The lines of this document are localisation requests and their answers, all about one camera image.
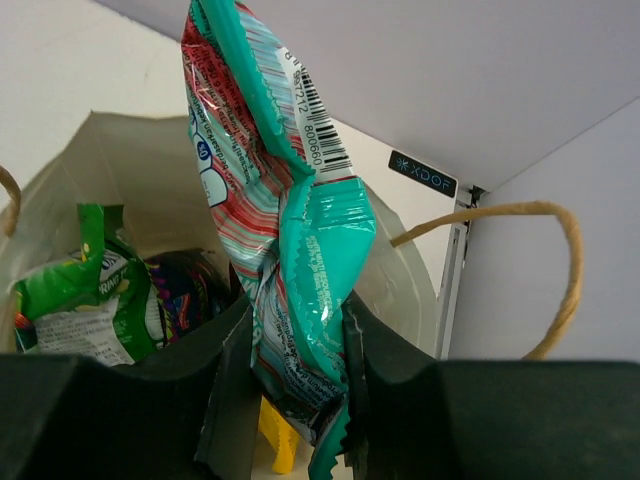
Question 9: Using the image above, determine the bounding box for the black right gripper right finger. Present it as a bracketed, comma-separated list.
[342, 295, 639, 479]

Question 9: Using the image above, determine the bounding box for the aluminium right side rail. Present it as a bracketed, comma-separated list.
[433, 185, 489, 361]

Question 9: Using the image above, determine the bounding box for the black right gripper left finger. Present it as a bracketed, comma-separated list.
[1, 298, 254, 479]

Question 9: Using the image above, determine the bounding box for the dark blue snack bag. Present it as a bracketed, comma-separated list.
[144, 249, 235, 346]

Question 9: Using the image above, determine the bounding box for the teal snack packet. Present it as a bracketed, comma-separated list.
[181, 1, 376, 479]

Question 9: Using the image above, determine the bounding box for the brown paper bag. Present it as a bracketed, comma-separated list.
[0, 112, 585, 471]

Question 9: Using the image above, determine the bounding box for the black XDOF table label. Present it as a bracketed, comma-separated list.
[388, 150, 457, 198]

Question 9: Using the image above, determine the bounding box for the yellow M&M's packet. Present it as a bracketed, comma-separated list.
[258, 397, 300, 475]

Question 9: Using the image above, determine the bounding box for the green yellow Fox's candy bag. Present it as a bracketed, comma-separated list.
[14, 204, 165, 366]

